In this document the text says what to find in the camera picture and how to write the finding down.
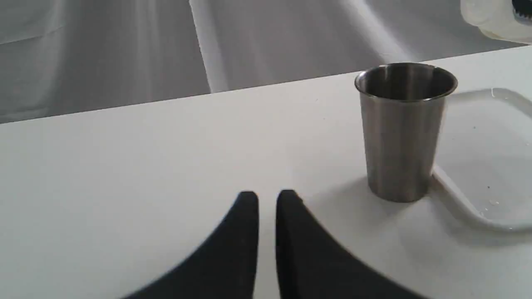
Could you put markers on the white rectangular plastic tray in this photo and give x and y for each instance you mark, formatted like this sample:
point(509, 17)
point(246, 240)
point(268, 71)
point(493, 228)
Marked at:
point(484, 158)

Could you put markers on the translucent squeeze bottle amber liquid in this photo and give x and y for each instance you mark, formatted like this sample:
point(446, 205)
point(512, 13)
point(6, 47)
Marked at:
point(509, 20)

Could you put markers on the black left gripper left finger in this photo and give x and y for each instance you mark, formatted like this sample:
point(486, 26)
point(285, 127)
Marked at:
point(223, 266)

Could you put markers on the grey fabric backdrop curtain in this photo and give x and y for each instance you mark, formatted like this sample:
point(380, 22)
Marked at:
point(68, 56)

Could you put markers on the stainless steel cup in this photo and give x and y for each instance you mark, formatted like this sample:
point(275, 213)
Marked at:
point(402, 107)

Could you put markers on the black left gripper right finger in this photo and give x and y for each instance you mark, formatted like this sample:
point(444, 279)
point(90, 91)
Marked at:
point(312, 265)

